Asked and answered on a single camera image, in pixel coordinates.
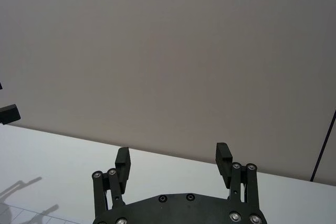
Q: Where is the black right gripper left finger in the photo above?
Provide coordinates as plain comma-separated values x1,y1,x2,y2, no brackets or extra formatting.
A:
91,146,133,220

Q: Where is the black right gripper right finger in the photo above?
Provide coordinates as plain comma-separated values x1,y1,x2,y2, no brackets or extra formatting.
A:
215,142,261,210

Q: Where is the white table cloth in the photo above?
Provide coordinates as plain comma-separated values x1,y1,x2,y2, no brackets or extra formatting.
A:
0,125,336,224

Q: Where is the thin black cable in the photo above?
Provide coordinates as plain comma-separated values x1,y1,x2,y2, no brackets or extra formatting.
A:
309,109,336,183

